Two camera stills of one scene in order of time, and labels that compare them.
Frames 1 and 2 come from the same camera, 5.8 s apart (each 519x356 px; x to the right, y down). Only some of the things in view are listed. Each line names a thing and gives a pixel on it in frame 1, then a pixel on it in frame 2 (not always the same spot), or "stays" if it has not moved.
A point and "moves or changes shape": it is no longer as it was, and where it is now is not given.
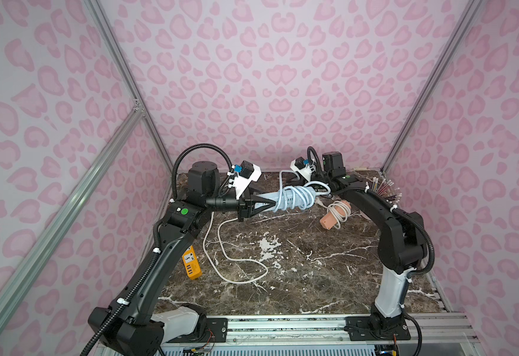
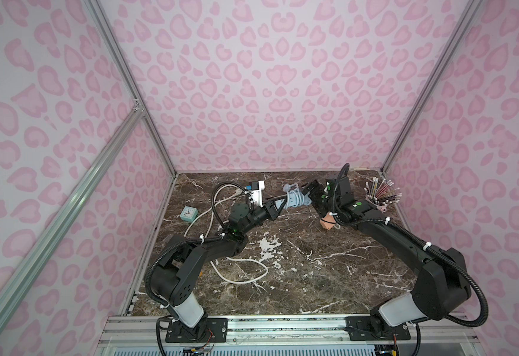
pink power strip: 330,219 stays
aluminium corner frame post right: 468,15 stays
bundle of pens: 387,188 stays
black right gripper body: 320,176 → 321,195
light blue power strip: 293,199 stays
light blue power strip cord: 303,197 moves or changes shape
